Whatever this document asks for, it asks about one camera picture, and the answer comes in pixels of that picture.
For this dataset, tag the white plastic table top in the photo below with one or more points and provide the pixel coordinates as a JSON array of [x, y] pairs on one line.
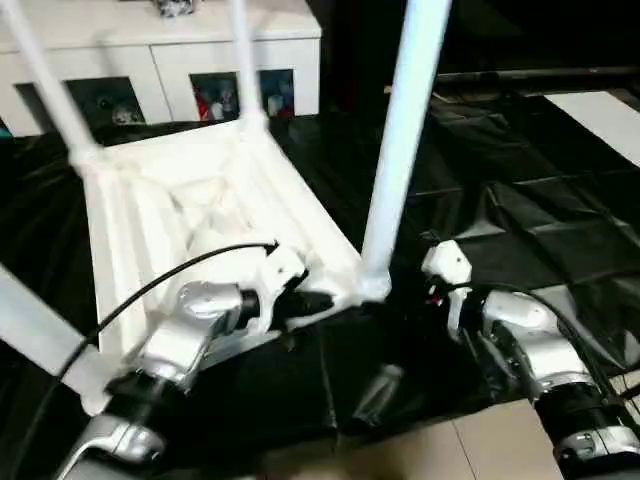
[[220, 190]]

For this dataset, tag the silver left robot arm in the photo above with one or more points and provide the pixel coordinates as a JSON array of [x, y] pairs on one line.
[[170, 340]]

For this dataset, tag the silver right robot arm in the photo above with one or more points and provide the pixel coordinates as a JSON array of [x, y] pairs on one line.
[[540, 345]]

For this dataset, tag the black plastic mat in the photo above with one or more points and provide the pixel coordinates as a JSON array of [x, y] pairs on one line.
[[520, 220]]

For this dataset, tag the small yellow tag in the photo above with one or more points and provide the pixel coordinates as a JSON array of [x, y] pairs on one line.
[[392, 88]]

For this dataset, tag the red bottle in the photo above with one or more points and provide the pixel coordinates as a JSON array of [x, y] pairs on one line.
[[205, 102]]

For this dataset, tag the white flat board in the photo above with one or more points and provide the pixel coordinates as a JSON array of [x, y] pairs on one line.
[[600, 120]]

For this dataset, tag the white cabinet with glass doors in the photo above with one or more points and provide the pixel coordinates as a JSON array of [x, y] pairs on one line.
[[130, 45]]

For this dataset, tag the small dark grey bundle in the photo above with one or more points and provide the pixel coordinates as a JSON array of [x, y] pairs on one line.
[[175, 6]]

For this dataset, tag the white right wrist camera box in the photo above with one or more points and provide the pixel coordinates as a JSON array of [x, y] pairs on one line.
[[447, 268]]

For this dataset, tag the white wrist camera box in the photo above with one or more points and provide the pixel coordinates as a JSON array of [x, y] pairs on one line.
[[275, 280], [447, 268]]

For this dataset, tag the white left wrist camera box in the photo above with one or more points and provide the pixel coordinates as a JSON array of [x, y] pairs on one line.
[[275, 280]]

